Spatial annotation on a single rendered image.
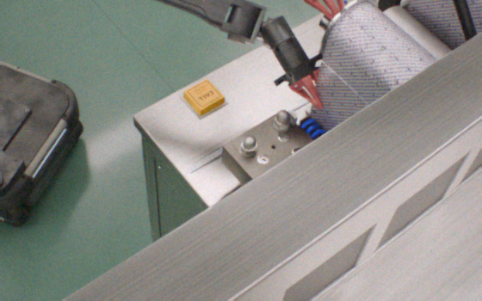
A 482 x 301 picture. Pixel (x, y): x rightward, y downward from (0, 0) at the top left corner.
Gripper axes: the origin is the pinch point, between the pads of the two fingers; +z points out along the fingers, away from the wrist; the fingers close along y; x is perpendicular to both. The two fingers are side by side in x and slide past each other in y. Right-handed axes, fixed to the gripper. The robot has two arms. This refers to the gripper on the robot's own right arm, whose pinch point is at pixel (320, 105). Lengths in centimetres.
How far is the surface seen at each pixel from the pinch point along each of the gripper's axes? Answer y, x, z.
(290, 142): 8.3, -4.0, 3.3
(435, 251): 26, 52, 20
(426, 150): 32, 69, 6
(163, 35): -39, -153, -54
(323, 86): 0.3, 5.0, -3.1
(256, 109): 1.6, -23.9, -5.9
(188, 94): 13.0, -27.1, -17.1
